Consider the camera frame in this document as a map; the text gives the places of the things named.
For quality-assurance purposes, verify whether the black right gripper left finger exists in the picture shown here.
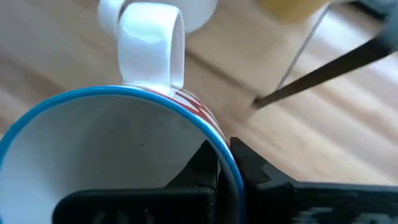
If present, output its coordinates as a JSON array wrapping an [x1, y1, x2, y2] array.
[[52, 139, 218, 224]]

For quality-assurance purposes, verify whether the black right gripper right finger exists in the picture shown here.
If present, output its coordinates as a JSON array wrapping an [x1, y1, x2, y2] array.
[[229, 136, 398, 224]]

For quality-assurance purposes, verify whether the white mug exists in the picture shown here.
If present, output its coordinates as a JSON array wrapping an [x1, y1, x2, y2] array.
[[0, 1, 246, 224]]

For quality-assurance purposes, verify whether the dark green mug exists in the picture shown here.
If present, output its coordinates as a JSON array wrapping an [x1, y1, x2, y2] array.
[[98, 0, 218, 34]]

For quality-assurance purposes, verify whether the yellow mug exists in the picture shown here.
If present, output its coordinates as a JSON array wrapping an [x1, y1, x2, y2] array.
[[257, 0, 330, 22]]

